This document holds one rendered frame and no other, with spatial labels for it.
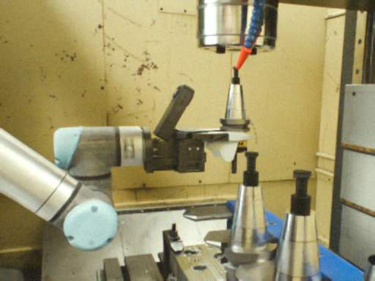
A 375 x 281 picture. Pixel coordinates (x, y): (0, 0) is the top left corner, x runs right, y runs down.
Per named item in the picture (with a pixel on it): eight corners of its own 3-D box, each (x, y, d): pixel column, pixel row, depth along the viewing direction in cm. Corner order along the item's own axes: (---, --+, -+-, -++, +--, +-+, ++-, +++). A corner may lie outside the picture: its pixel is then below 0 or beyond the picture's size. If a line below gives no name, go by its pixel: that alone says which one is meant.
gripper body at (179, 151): (198, 165, 89) (140, 167, 85) (198, 124, 87) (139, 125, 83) (209, 171, 82) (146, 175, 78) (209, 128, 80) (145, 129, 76)
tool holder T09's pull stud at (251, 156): (261, 185, 45) (261, 153, 44) (245, 186, 44) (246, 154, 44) (255, 182, 47) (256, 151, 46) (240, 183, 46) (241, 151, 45)
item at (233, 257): (284, 272, 45) (285, 250, 45) (230, 279, 43) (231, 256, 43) (263, 251, 51) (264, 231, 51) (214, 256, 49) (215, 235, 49)
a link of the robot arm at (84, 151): (57, 170, 80) (54, 124, 78) (118, 167, 84) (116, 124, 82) (56, 178, 73) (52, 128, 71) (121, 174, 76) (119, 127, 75)
